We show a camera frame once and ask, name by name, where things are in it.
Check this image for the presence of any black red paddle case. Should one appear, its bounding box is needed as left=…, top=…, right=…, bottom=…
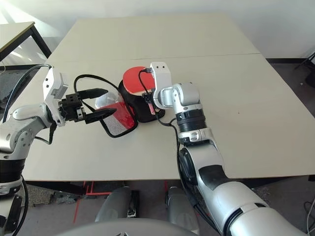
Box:
left=73, top=74, right=166, bottom=138

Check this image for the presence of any white floor cable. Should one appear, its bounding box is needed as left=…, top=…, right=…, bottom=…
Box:
left=304, top=201, right=315, bottom=234

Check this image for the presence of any black foam floor mat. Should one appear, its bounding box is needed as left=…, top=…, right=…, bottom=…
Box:
left=0, top=70, right=32, bottom=103

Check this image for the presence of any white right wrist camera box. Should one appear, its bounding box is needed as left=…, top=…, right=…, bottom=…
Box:
left=150, top=61, right=173, bottom=109

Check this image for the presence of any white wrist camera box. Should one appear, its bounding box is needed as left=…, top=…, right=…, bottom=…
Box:
left=150, top=61, right=173, bottom=109
left=42, top=65, right=69, bottom=127

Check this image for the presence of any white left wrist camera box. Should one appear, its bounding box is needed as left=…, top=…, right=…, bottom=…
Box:
left=42, top=65, right=69, bottom=127

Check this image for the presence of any grey robot torso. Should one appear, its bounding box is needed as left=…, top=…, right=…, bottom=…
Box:
left=53, top=218, right=197, bottom=236

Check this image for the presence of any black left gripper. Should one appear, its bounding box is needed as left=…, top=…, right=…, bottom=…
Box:
left=58, top=88, right=116, bottom=125

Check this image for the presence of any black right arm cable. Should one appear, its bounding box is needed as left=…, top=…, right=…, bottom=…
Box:
left=138, top=68, right=197, bottom=212

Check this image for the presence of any black-framed side table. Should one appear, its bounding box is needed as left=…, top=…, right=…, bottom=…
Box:
left=0, top=21, right=53, bottom=65

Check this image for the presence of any red ping-pong paddle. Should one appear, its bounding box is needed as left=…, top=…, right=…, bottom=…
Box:
left=122, top=65, right=157, bottom=116

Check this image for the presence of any silver left robot leg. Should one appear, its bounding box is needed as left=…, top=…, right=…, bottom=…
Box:
left=95, top=186, right=132, bottom=223

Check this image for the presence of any black tripod stand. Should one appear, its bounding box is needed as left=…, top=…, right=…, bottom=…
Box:
left=294, top=53, right=315, bottom=86

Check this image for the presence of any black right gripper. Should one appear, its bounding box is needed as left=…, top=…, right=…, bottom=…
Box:
left=142, top=91, right=156, bottom=105

